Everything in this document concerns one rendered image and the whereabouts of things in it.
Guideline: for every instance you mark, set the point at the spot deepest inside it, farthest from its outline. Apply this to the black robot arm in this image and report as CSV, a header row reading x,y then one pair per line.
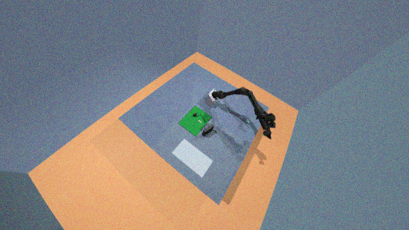
x,y
261,114

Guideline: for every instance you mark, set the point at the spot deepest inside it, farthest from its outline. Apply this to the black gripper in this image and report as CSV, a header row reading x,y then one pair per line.
x,y
267,131

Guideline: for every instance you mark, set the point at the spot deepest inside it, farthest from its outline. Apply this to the green circuit board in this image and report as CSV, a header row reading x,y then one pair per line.
x,y
194,124

